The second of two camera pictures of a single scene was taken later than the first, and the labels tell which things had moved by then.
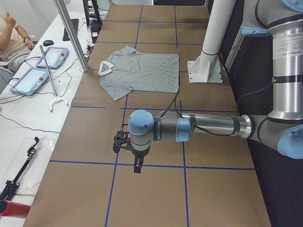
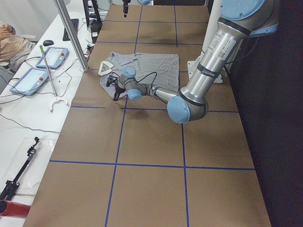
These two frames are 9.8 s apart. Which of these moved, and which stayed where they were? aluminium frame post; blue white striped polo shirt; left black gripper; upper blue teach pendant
Moved: left black gripper
Stayed: blue white striped polo shirt; aluminium frame post; upper blue teach pendant
